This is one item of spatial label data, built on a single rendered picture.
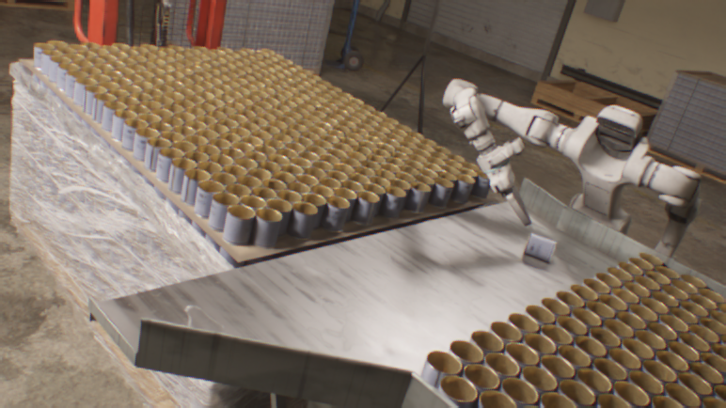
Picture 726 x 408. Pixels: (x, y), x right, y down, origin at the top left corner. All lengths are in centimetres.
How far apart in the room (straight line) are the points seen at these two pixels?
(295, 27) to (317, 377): 643
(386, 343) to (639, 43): 962
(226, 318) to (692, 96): 777
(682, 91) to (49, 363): 750
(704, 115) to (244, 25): 535
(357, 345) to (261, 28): 599
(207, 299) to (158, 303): 10
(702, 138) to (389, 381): 772
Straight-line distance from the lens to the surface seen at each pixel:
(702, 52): 1048
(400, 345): 142
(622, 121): 218
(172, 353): 123
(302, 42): 756
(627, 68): 1084
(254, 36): 714
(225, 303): 143
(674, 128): 881
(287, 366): 120
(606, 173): 228
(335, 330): 141
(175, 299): 142
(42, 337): 309
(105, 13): 294
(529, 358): 143
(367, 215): 188
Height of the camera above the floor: 188
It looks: 23 degrees down
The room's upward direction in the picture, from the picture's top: 14 degrees clockwise
